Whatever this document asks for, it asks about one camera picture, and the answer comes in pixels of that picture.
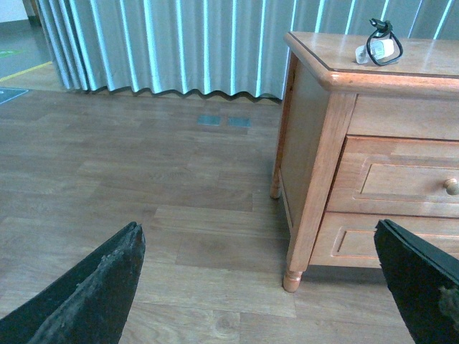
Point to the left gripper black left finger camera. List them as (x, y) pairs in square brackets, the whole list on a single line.
[(90, 303)]

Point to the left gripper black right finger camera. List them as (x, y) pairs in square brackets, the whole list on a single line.
[(423, 280)]

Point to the round wooden drawer knob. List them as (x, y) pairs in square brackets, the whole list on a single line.
[(451, 186)]

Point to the wooden drawer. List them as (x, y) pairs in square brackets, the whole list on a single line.
[(395, 176), (347, 240)]

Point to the white charger adapter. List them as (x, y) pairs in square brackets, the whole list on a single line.
[(379, 49)]

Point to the light wooden nightstand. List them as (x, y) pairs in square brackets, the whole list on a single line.
[(329, 97)]

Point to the left metal floor outlet plate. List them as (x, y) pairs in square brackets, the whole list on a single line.
[(211, 120)]

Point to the metal floor outlet plate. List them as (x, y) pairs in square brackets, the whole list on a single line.
[(211, 120), (239, 122)]

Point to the right metal floor outlet plate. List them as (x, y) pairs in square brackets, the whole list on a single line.
[(239, 122)]

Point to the grey pleated curtain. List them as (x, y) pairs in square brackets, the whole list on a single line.
[(226, 46)]

